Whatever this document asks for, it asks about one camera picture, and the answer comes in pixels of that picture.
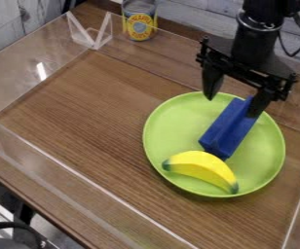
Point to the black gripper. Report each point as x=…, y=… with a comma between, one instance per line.
x=247, y=60

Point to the blue cross-shaped block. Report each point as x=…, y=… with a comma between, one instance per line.
x=226, y=132

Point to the green plate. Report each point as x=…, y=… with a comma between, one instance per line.
x=173, y=129

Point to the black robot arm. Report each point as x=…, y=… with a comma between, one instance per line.
x=273, y=9

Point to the yellow toy banana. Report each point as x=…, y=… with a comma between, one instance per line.
x=205, y=167

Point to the yellow labelled tin can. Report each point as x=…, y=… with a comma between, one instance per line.
x=139, y=19

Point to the black metal table leg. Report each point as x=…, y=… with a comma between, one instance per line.
x=23, y=215

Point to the clear acrylic corner bracket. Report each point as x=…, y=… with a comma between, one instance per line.
x=90, y=37

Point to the clear acrylic front wall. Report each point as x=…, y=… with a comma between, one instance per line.
x=91, y=214

